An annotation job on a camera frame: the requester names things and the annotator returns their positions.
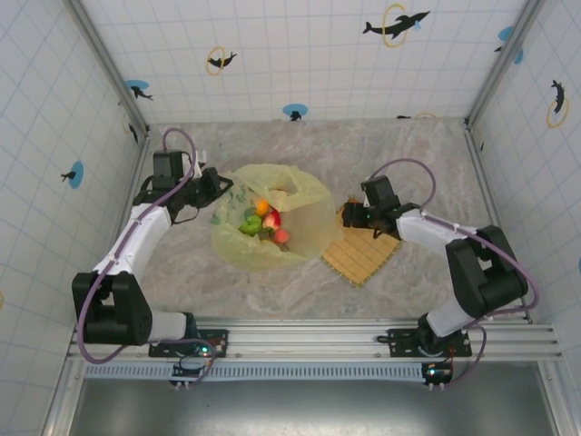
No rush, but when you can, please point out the blue patch wall sticker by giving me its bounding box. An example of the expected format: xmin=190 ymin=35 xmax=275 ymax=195
xmin=493 ymin=25 xmax=526 ymax=64

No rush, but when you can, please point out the woven bamboo mat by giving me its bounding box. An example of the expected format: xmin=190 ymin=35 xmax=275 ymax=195
xmin=320 ymin=194 xmax=407 ymax=288

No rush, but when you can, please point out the shark on blue circle sticker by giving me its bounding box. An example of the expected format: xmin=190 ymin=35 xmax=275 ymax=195
xmin=124 ymin=79 xmax=154 ymax=102

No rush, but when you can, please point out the green apple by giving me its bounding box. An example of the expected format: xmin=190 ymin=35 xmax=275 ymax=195
xmin=239 ymin=213 xmax=263 ymax=236

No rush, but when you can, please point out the seal on blue circle sticker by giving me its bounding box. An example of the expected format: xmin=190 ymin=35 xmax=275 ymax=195
xmin=281 ymin=103 xmax=309 ymax=123

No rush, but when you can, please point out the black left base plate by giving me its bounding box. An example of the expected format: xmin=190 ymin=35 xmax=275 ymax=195
xmin=148 ymin=327 xmax=231 ymax=360

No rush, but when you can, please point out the aluminium front rail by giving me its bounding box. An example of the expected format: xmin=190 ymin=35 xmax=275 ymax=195
xmin=67 ymin=316 xmax=564 ymax=364

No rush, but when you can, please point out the aluminium side rail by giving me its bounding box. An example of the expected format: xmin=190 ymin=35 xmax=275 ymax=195
xmin=43 ymin=134 xmax=153 ymax=436
xmin=463 ymin=120 xmax=573 ymax=436

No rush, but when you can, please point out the small dolphin yellow ring sticker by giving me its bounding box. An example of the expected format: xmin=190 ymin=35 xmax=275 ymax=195
xmin=206 ymin=45 xmax=239 ymax=76

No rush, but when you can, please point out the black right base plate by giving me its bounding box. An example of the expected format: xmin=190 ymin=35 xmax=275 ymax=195
xmin=376 ymin=326 xmax=473 ymax=359

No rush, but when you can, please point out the aluminium corner post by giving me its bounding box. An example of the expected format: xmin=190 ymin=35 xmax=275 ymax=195
xmin=465 ymin=0 xmax=548 ymax=128
xmin=63 ymin=0 xmax=151 ymax=137

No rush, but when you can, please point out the grey metal panel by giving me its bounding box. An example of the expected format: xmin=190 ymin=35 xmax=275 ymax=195
xmin=72 ymin=376 xmax=559 ymax=436

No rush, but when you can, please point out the orca yellow ring sticker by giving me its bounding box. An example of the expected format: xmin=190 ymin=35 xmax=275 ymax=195
xmin=546 ymin=79 xmax=571 ymax=129

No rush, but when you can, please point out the fish on blue oval sticker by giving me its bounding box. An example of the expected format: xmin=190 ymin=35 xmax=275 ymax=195
xmin=60 ymin=161 xmax=85 ymax=190

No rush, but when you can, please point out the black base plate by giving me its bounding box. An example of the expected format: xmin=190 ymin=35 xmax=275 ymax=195
xmin=376 ymin=326 xmax=473 ymax=359
xmin=148 ymin=327 xmax=231 ymax=360

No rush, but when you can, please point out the left controller board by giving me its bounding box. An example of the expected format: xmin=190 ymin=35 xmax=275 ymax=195
xmin=170 ymin=352 xmax=217 ymax=391

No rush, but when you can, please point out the large dolphin yellow ring sticker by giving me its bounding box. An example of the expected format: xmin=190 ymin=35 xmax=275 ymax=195
xmin=361 ymin=3 xmax=431 ymax=49

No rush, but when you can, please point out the yellow-green plastic bag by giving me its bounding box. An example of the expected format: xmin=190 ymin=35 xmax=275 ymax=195
xmin=210 ymin=163 xmax=345 ymax=273

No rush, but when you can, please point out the black animal yellow ring sticker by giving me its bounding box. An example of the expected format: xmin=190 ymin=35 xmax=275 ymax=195
xmin=122 ymin=113 xmax=140 ymax=145

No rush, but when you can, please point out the controller board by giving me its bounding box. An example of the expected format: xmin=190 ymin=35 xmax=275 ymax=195
xmin=170 ymin=352 xmax=217 ymax=391
xmin=420 ymin=361 xmax=455 ymax=391

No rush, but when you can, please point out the white slotted cable duct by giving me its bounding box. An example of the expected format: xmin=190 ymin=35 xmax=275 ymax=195
xmin=84 ymin=362 xmax=455 ymax=382

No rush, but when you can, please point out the right controller board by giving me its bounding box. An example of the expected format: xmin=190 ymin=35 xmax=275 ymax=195
xmin=420 ymin=361 xmax=455 ymax=391

